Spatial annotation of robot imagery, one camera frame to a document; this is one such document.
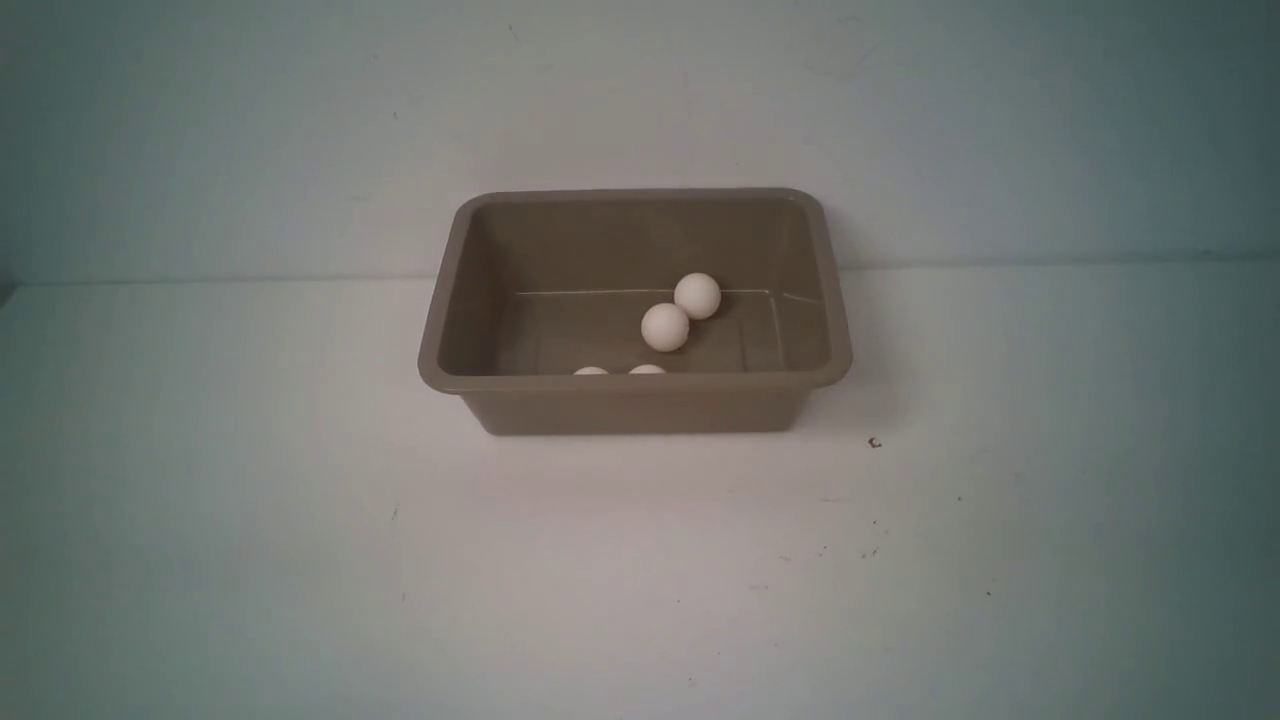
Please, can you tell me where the white plain ball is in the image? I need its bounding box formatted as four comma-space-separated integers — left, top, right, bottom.
673, 272, 722, 320
640, 304, 691, 354

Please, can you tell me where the tan plastic storage bin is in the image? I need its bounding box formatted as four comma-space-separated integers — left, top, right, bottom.
417, 187, 852, 436

